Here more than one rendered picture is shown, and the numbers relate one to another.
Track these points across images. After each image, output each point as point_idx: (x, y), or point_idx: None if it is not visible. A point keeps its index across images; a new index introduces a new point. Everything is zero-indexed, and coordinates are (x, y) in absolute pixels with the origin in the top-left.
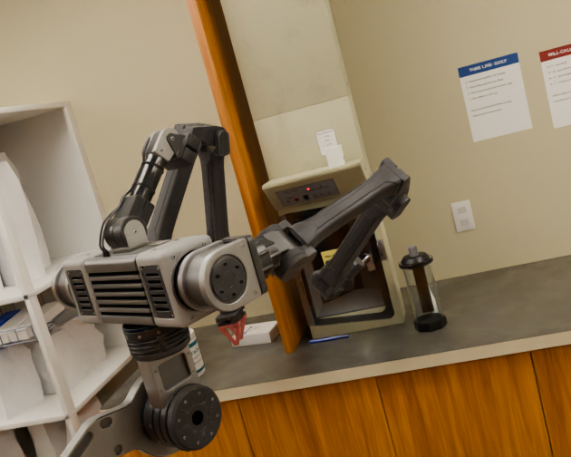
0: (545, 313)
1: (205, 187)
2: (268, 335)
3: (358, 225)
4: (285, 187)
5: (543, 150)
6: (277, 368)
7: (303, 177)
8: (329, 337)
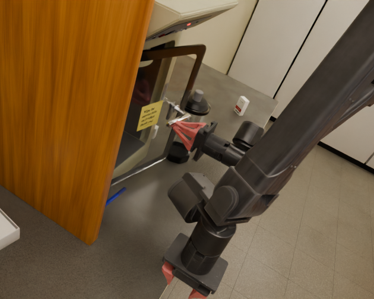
0: (221, 127)
1: None
2: (19, 231)
3: (352, 111)
4: (189, 19)
5: None
6: (128, 273)
7: (211, 9)
8: (111, 199)
